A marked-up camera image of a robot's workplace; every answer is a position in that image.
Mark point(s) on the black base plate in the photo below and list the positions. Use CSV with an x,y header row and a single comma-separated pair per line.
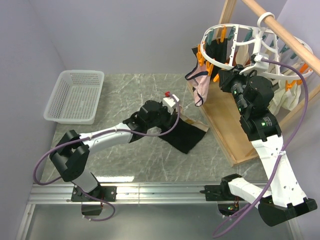
x,y
217,192
92,203

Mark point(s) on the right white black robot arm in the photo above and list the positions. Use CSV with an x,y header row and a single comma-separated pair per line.
x,y
284,199

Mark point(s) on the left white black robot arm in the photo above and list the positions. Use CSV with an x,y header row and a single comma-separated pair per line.
x,y
73,150

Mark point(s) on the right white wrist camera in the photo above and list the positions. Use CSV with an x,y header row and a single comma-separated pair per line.
x,y
256,58

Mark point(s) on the pale green hanging underwear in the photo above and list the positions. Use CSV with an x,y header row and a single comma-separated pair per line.
x,y
286,95

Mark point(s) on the wooden drying rack frame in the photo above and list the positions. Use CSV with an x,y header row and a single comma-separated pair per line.
x,y
220,109

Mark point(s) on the cream hanging underwear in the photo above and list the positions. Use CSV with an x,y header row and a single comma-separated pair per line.
x,y
243,57

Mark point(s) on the black hanging garment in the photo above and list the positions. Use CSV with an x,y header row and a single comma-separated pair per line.
x,y
216,50

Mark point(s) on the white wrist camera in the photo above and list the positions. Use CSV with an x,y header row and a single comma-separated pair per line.
x,y
171,101
256,58

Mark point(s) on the aluminium mounting rail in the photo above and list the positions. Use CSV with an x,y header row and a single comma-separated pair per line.
x,y
140,211

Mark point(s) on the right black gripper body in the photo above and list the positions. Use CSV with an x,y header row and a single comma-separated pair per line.
x,y
235,83

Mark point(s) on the white round clip hanger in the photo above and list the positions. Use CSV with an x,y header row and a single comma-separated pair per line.
x,y
239,34

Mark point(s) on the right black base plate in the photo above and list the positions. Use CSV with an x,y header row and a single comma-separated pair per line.
x,y
217,192

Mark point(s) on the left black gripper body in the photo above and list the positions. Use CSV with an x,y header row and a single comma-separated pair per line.
x,y
164,117

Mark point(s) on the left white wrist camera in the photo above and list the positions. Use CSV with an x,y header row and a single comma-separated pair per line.
x,y
171,101

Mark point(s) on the white plastic basket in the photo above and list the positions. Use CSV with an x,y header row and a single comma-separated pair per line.
x,y
75,97

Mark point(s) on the pink underwear navy trim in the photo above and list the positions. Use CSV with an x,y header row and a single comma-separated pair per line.
x,y
199,78

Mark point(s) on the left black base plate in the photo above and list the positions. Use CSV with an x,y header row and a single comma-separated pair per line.
x,y
92,203

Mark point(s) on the black boxer briefs tan waistband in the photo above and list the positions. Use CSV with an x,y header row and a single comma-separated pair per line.
x,y
184,137

